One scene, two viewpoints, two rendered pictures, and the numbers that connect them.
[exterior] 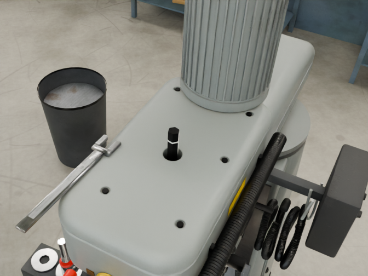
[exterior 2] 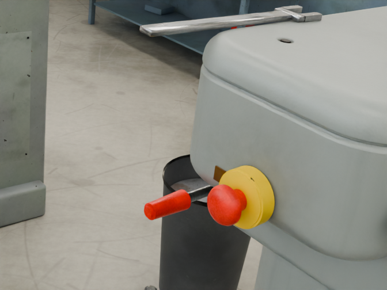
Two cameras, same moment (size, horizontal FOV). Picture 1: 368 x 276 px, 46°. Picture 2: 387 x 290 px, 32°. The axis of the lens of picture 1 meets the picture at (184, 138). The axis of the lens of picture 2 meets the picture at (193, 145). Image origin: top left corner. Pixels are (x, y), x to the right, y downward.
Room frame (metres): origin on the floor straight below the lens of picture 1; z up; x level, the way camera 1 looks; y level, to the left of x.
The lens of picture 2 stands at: (-0.19, -0.03, 2.09)
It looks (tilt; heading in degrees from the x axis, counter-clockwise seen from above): 26 degrees down; 20
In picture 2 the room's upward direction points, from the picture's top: 8 degrees clockwise
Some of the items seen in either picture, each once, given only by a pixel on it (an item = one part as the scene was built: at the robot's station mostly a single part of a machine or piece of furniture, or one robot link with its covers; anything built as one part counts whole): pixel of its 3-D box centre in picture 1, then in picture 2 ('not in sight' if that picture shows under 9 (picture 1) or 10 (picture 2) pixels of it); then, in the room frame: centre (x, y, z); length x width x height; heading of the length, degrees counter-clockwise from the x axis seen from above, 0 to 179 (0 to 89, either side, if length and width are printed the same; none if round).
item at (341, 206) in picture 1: (341, 201); not in sight; (0.72, -0.41, 1.62); 0.20 x 0.09 x 0.21; 156
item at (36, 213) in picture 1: (70, 179); (235, 20); (0.49, 0.19, 1.89); 0.24 x 0.04 x 0.01; 153
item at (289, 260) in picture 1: (272, 228); not in sight; (0.74, -0.27, 1.45); 0.18 x 0.16 x 0.21; 156
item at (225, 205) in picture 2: not in sight; (228, 203); (0.35, 0.12, 1.76); 0.04 x 0.03 x 0.04; 66
